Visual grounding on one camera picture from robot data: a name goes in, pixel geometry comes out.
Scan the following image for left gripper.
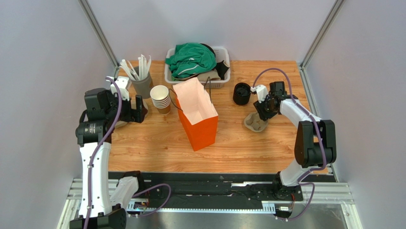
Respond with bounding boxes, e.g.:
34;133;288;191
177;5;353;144
104;90;147;124

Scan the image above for grey pulp cup carrier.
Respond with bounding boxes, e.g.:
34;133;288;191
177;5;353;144
243;112;269;133

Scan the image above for orange paper bag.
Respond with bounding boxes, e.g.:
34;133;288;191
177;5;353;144
173;78;218;151

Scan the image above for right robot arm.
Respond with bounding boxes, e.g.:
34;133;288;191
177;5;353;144
251;81;337;200

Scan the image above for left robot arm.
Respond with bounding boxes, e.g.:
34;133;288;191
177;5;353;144
69;88;148;229

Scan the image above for grey straw holder cup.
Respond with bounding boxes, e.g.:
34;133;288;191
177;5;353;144
129;71;154;99

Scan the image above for grey pulp carrier stack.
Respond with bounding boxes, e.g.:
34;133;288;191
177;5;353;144
114;99;148;128

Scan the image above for stack of paper cups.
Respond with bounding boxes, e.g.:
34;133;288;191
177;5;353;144
150;85;171;115

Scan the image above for stack of black lids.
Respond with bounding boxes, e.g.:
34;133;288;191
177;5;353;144
233;83;251;105

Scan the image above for white wrapped straws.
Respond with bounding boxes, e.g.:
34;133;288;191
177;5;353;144
119;54;152;82

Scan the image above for black cloth in basket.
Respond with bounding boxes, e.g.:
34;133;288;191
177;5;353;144
202;43;230;80

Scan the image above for beige cloth in basket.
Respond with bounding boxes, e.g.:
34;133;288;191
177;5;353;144
197;70;221;83

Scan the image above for green garment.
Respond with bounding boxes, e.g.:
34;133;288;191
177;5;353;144
165;42;217;79

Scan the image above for white plastic basket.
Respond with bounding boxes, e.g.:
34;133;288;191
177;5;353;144
164;46;231;89

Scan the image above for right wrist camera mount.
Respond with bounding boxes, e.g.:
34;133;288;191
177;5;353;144
250;84;269;103

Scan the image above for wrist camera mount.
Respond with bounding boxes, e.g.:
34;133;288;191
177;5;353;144
105;76;131;101
250;84;269;103

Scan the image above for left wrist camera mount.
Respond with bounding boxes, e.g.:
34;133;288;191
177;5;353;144
105;76;131;101

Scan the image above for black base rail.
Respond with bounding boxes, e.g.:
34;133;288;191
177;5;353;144
68;171;354;213

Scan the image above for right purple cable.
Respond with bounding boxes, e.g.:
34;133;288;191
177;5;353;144
252;67;327;222

